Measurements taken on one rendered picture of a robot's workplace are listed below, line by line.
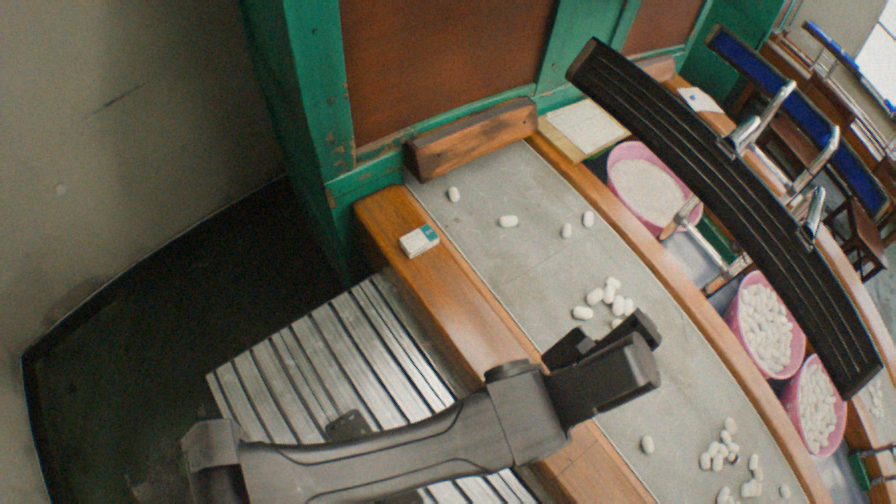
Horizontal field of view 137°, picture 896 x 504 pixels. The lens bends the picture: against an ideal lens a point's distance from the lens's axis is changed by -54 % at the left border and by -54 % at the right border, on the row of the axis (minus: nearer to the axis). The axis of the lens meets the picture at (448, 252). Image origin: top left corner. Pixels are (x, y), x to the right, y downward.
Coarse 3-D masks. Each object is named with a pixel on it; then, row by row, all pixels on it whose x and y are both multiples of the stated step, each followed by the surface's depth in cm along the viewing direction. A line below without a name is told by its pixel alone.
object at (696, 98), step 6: (678, 90) 104; (684, 90) 105; (690, 90) 105; (696, 90) 106; (684, 96) 103; (690, 96) 102; (696, 96) 104; (702, 96) 105; (708, 96) 107; (690, 102) 102; (696, 102) 102; (702, 102) 103; (708, 102) 104; (714, 102) 105; (696, 108) 100; (702, 108) 100; (708, 108) 101; (714, 108) 102
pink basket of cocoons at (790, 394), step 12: (816, 360) 60; (792, 384) 59; (780, 396) 63; (792, 396) 57; (792, 408) 55; (840, 408) 53; (792, 420) 54; (840, 420) 51; (840, 432) 49; (804, 444) 49; (828, 444) 50; (816, 456) 46
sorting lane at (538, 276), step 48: (432, 192) 76; (480, 192) 77; (528, 192) 78; (576, 192) 79; (480, 240) 71; (528, 240) 72; (576, 240) 73; (528, 288) 67; (576, 288) 67; (624, 288) 68; (528, 336) 62; (672, 336) 64; (672, 384) 59; (720, 384) 59; (624, 432) 54; (672, 432) 54; (720, 432) 54; (768, 432) 53; (672, 480) 50; (720, 480) 49; (768, 480) 47
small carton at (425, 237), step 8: (416, 232) 65; (424, 232) 66; (432, 232) 66; (400, 240) 64; (408, 240) 65; (416, 240) 65; (424, 240) 65; (432, 240) 65; (408, 248) 64; (416, 248) 64; (424, 248) 65; (408, 256) 65
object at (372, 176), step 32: (544, 96) 81; (576, 96) 90; (288, 128) 73; (288, 160) 113; (384, 160) 67; (320, 192) 72; (352, 192) 69; (320, 224) 102; (352, 224) 76; (352, 256) 91
